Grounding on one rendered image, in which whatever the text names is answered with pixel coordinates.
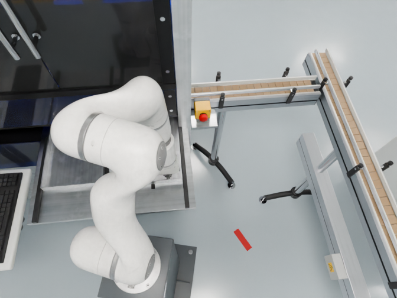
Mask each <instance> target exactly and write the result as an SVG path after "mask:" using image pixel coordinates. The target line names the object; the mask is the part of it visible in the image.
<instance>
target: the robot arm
mask: <svg viewBox="0 0 397 298"><path fill-rule="evenodd" d="M50 129H51V130H50V134H51V139H52V141H53V143H54V145H55V146H56V147H57V148H58V149H59V150H60V151H62V152H63V153H65V154H67V155H68V156H71V157H74V158H78V159H80V160H84V161H88V162H90V163H94V164H97V165H100V166H104V167H107V168H109V169H111V170H112V172H110V173H108V174H105V175H104V176H102V177H101V178H99V179H98V180H97V181H96V183H95V184H94V185H93V187H92V190H91V192H90V206H91V211H92V218H93V221H94V223H95V226H88V227H85V228H83V229H82V230H80V231H79V232H78V233H77V234H76V236H75V237H74V238H73V240H72V242H71V246H70V258H71V260H72V262H73V263H74V264H75V265H76V266H77V267H78V268H81V269H82V270H85V271H88V272H91V273H94V274H97V275H100V276H102V277H106V278H109V279H111V280H114V282H115V283H116V285H117V286H118V287H119V288H120V289H121V290H123V291H125V292H127V293H132V294H137V293H142V292H144V291H146V290H148V289H149V288H150V287H152V286H153V284H154V283H155V282H156V280H157V279H158V276H159V274H160V271H161V260H160V256H159V254H158V252H157V251H156V249H155V248H154V247H153V245H152V242H151V241H150V239H149V237H148V235H147V234H146V232H145V231H144V229H143V228H142V226H141V225H140V224H139V222H138V220H137V218H136V214H135V195H136V191H138V190H140V189H141V188H143V187H145V186H147V185H148V184H150V183H151V182H152V181H153V180H154V179H155V178H156V177H157V176H158V175H163V176H165V177H166V178H167V179H170V177H172V174H176V173H178V172H179V171H180V168H179V162H178V158H177V153H175V144H174V137H173V135H172V134H171V126H170V120H169V117H168V112H167V107H166V104H165V99H164V95H163V92H162V89H161V87H160V86H159V84H158V83H157V82H156V81H155V80H154V79H152V78H150V77H148V76H138V77H135V78H133V79H132V80H130V81H129V82H128V83H127V84H125V85H124V86H122V87H121V88H119V89H117V90H114V91H112V92H108V93H103V94H100V95H94V96H89V97H86V98H83V99H80V100H78V101H75V102H73V103H71V104H69V105H68V106H66V107H65V108H64V109H62V110H61V111H60V112H59V113H58V114H57V115H56V117H55V118H54V120H53V122H52V124H51V128H50Z"/></svg>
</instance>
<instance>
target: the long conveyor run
mask: <svg viewBox="0 0 397 298"><path fill-rule="evenodd" d="M314 52H315V53H308V54H307V56H306V58H305V60H304V62H303V64H302V66H303V68H304V71H305V74H306V76H312V75H317V77H316V79H315V81H316V84H317V85H321V87H320V88H318V89H319V91H320V92H321V96H320V98H319V99H318V101H317V102H316V103H317V106H318V108H319V111H320V114H321V117H322V119H323V122H324V125H325V127H326V130H327V133H328V136H329V138H330V141H331V144H332V146H333V149H334V152H335V154H336V157H337V160H338V162H339V165H340V168H341V171H342V173H343V176H344V179H345V181H346V184H347V187H348V189H349V192H350V195H351V197H352V200H353V203H354V206H355V208H356V211H357V214H358V216H359V219H360V222H361V224H362V227H363V230H364V232H365V235H366V238H367V241H368V243H369V246H370V249H371V251H372V254H373V257H374V259H375V262H376V265H377V267H378V270H379V273H380V276H381V278H382V281H383V284H384V287H385V289H386V292H387V294H388V298H397V203H396V200H395V198H394V196H393V194H392V191H391V189H390V187H389V185H388V183H387V180H386V178H385V175H384V173H383V171H385V170H386V169H388V168H389V167H390V166H391V165H393V161H388V162H387V163H384V164H383V165H381V166H380V164H379V162H378V160H377V158H376V155H375V153H374V151H373V148H372V146H371V144H370V142H369V139H368V137H367V135H366V133H365V131H364V128H363V126H362V123H361V122H360V119H359V117H358V115H357V112H356V110H355V108H354V106H353V103H352V101H351V99H350V96H349V94H348V92H347V90H346V87H348V85H349V84H350V82H351V80H353V76H349V78H348V79H347V80H346V81H345V82H343V81H342V79H341V76H340V74H339V71H338V70H337V67H336V65H335V63H334V60H333V58H332V56H331V54H330V51H329V49H328V48H326V52H325V53H319V52H318V50H317V49H315V50H314Z"/></svg>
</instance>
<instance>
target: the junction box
mask: <svg viewBox="0 0 397 298"><path fill-rule="evenodd" d="M324 258H325V261H326V264H327V268H328V272H329V275H330V278H331V280H341V279H346V278H348V277H347V273H346V270H345V267H344V264H343V261H342V259H341V255H340V253H338V254H330V255H326V256H324Z"/></svg>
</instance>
